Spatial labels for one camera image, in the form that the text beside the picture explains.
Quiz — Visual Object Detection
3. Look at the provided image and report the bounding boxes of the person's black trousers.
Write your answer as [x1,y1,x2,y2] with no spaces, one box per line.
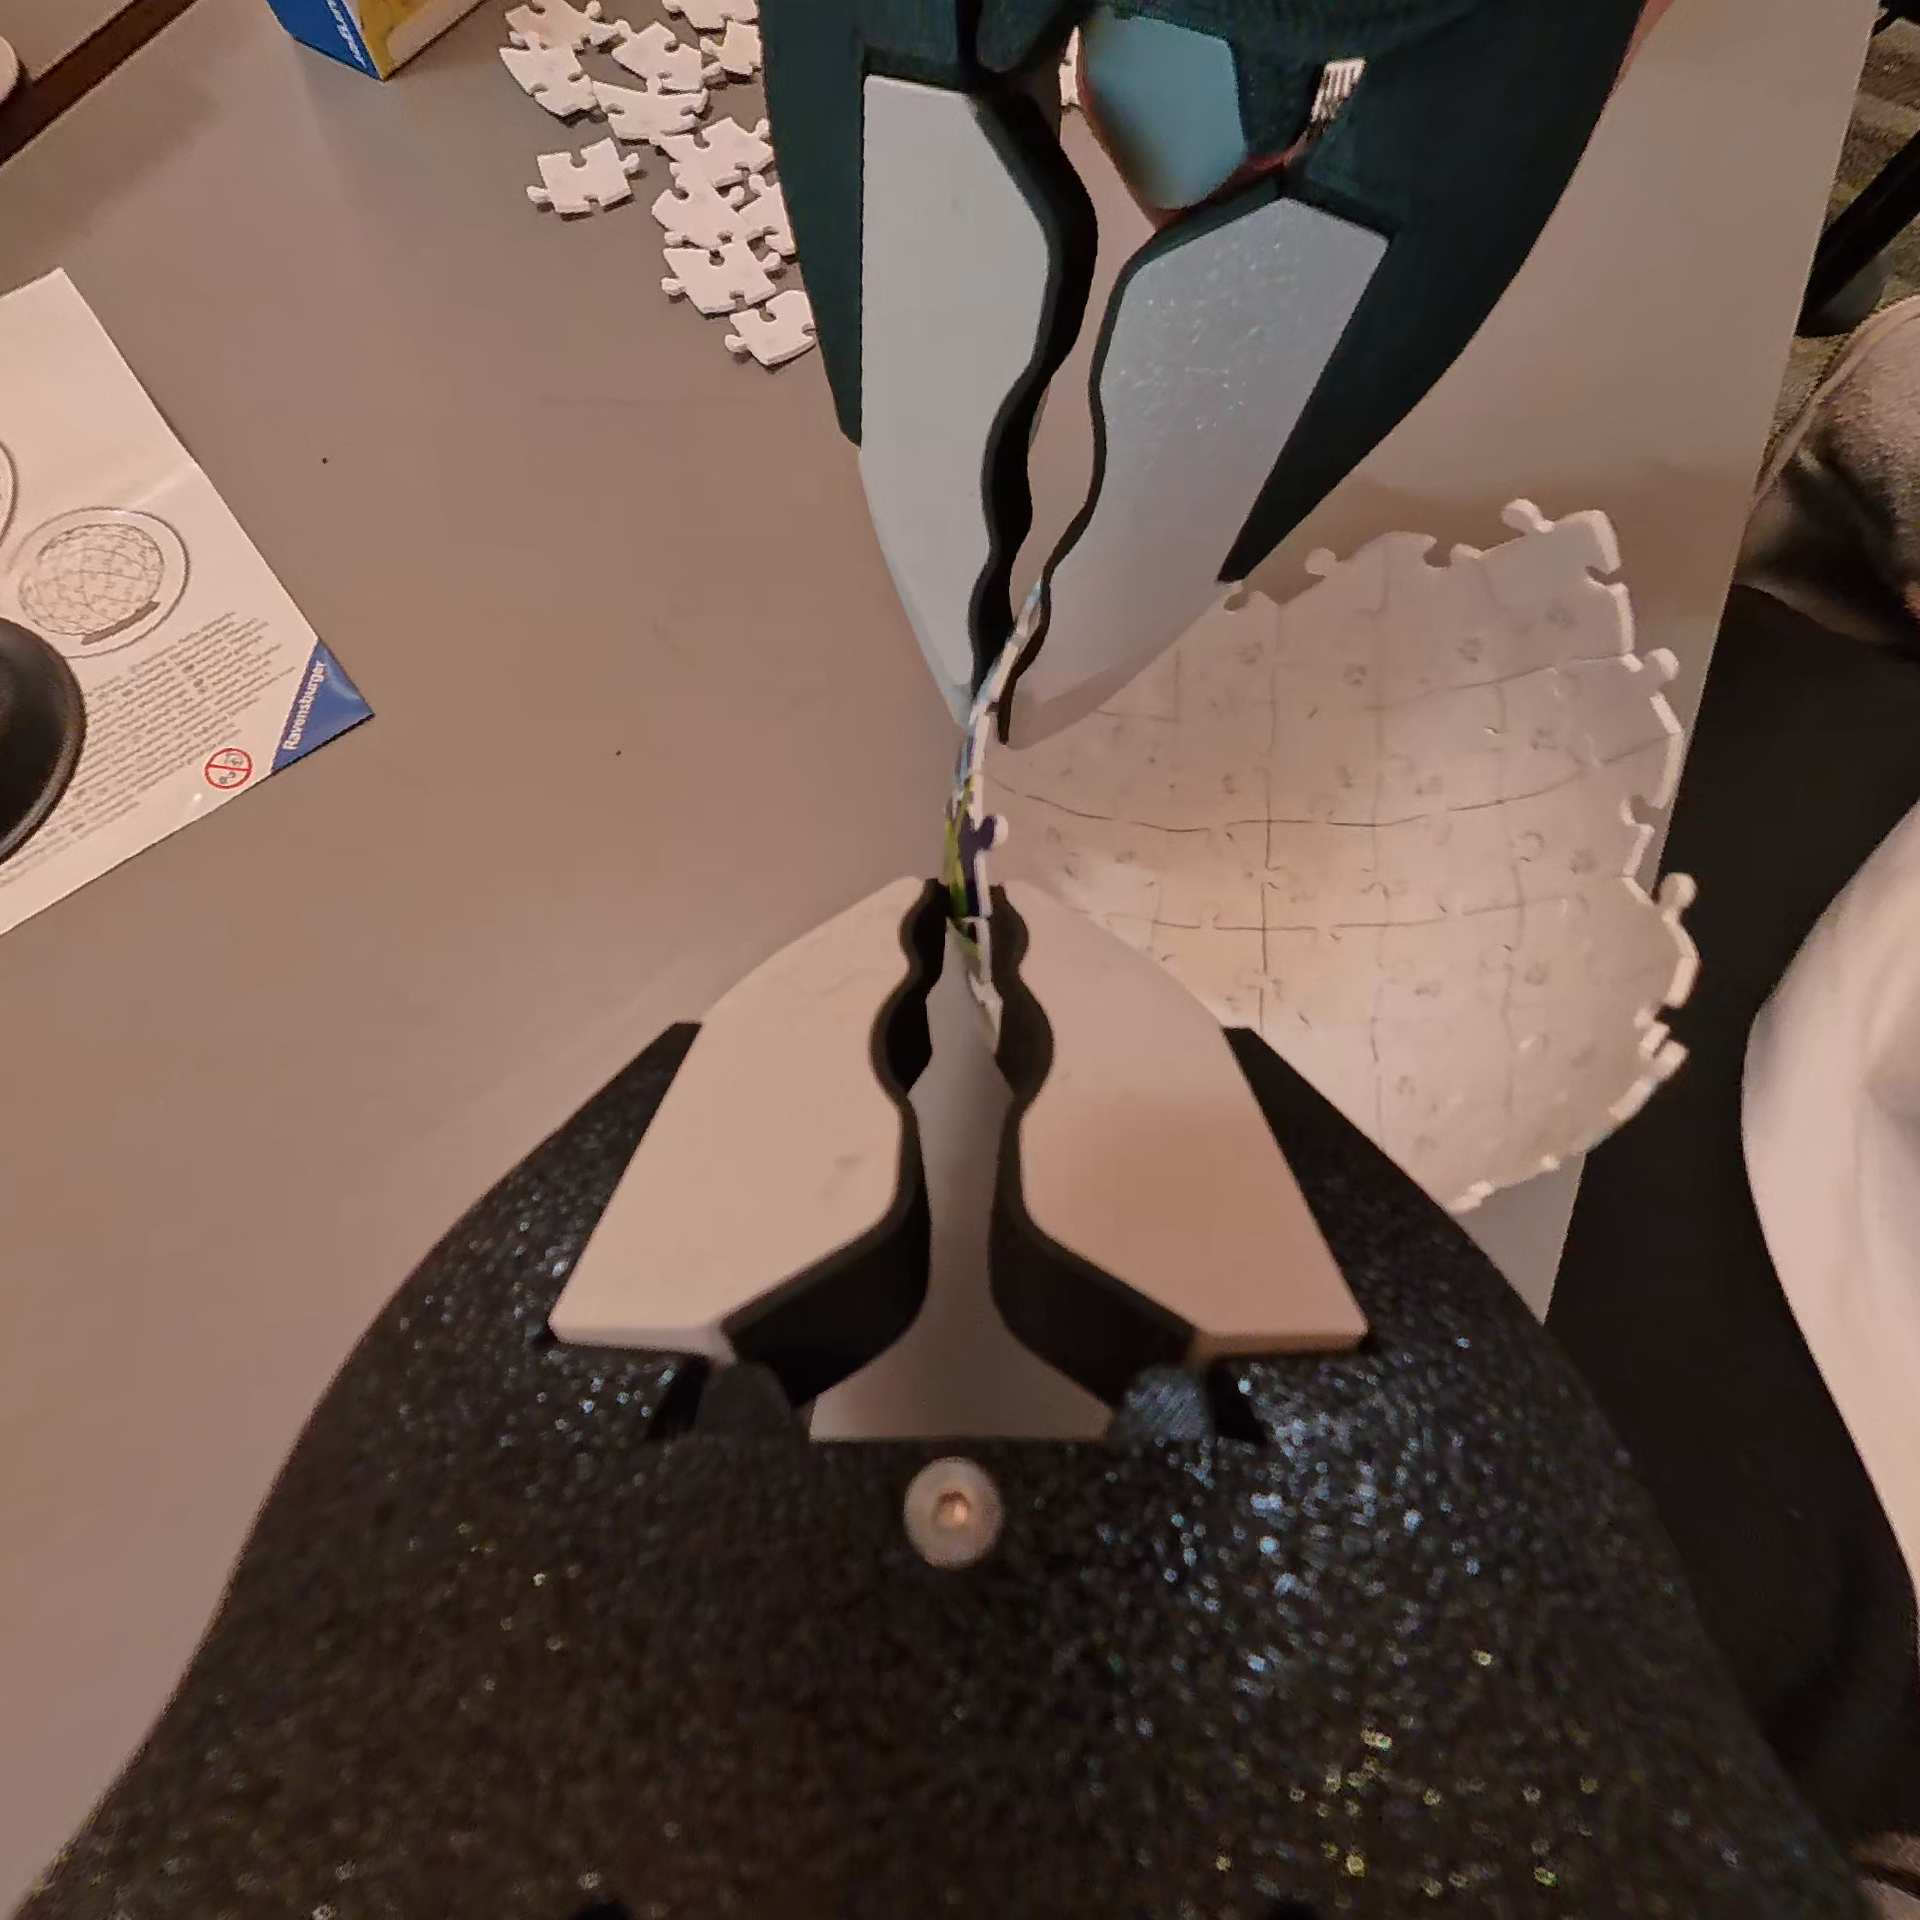
[1543,585,1920,1871]

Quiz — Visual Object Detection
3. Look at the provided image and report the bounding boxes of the person's white shirt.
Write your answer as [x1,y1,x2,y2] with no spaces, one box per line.
[1744,833,1920,1578]

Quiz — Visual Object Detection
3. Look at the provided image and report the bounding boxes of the partly built puzzle ball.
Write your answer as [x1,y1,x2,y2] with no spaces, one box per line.
[932,498,1704,1217]

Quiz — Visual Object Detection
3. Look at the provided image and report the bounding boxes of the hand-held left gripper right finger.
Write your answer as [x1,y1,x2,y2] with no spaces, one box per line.
[989,896,1374,1416]

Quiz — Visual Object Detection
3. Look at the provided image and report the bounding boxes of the pile of white puzzle pieces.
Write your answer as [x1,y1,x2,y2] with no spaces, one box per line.
[498,0,820,371]

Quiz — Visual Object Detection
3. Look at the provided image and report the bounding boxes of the black dome stand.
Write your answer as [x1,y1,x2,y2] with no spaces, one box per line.
[0,620,90,866]

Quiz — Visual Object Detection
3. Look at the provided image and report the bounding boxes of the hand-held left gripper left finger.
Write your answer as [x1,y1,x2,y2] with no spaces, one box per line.
[547,880,954,1409]

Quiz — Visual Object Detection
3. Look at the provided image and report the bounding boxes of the grey zipped jacket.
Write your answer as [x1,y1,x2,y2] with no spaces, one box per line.
[1736,293,1920,649]

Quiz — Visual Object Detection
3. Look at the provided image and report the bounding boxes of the blue and yellow puzzle box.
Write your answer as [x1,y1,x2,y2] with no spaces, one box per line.
[267,0,491,83]

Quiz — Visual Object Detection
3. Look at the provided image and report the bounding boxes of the white instruction leaflet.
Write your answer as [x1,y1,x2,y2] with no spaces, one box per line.
[0,268,378,939]

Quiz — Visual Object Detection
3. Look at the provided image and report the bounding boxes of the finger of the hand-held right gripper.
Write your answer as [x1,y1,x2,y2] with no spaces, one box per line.
[996,193,1392,749]
[860,71,1094,729]

